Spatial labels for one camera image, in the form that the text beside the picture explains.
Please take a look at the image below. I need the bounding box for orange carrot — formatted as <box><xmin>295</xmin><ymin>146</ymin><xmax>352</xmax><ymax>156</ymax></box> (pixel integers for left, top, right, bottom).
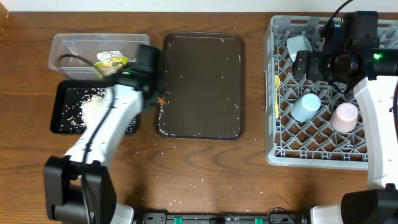
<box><xmin>157</xmin><ymin>97</ymin><xmax>166</xmax><ymax>104</ymax></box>

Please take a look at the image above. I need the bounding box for yellow green snack wrapper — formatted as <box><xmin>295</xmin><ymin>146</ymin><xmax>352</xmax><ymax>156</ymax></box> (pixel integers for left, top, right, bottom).
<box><xmin>93</xmin><ymin>57</ymin><xmax>131</xmax><ymax>79</ymax></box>

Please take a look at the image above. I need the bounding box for light blue rice bowl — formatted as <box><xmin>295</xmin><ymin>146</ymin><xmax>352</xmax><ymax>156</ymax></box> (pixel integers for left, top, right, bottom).
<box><xmin>287</xmin><ymin>35</ymin><xmax>312</xmax><ymax>62</ymax></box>

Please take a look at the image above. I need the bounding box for pink plastic cup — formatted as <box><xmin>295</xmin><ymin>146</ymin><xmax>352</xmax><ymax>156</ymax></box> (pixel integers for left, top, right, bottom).
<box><xmin>330</xmin><ymin>103</ymin><xmax>359</xmax><ymax>133</ymax></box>

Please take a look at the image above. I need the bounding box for light blue plastic cup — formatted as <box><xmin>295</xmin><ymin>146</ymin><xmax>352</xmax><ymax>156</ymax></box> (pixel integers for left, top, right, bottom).
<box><xmin>290</xmin><ymin>93</ymin><xmax>321</xmax><ymax>123</ymax></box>

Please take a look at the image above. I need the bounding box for yellow plastic spoon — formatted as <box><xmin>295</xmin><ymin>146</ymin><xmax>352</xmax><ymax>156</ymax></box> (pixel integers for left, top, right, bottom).
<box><xmin>274</xmin><ymin>75</ymin><xmax>280</xmax><ymax>119</ymax></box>

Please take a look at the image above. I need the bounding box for white tissue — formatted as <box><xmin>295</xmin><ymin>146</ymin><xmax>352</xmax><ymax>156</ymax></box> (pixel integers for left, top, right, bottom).
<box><xmin>96</xmin><ymin>51</ymin><xmax>124</xmax><ymax>61</ymax></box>

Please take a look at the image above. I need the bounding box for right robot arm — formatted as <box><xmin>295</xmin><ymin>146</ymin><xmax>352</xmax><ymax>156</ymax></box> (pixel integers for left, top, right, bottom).
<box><xmin>293</xmin><ymin>11</ymin><xmax>397</xmax><ymax>223</ymax></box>

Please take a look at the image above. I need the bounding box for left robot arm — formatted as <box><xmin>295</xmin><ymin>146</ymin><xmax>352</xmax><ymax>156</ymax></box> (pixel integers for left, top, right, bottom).
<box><xmin>44</xmin><ymin>44</ymin><xmax>164</xmax><ymax>224</ymax></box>

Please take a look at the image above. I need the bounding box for clear plastic waste bin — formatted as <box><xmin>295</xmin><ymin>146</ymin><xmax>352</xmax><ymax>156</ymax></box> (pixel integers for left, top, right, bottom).
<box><xmin>48</xmin><ymin>34</ymin><xmax>150</xmax><ymax>80</ymax></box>

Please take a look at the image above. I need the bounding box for grey dishwasher rack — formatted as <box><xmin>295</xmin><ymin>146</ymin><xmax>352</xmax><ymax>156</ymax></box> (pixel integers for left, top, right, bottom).
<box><xmin>264</xmin><ymin>16</ymin><xmax>397</xmax><ymax>171</ymax></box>

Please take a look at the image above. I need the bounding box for dark brown serving tray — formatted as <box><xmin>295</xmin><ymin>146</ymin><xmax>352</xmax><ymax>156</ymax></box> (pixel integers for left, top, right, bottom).
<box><xmin>155</xmin><ymin>32</ymin><xmax>246</xmax><ymax>141</ymax></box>

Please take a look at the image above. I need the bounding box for pile of white rice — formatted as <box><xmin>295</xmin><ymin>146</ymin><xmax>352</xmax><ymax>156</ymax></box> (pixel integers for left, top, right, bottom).
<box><xmin>60</xmin><ymin>88</ymin><xmax>139</xmax><ymax>133</ymax></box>

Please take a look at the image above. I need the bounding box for black rectangular tray bin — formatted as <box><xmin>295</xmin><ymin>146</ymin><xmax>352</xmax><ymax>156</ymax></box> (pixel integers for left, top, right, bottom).
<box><xmin>49</xmin><ymin>80</ymin><xmax>141</xmax><ymax>135</ymax></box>

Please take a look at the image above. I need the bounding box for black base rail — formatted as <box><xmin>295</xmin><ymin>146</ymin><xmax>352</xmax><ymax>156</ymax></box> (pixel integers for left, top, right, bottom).
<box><xmin>135</xmin><ymin>212</ymin><xmax>311</xmax><ymax>224</ymax></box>

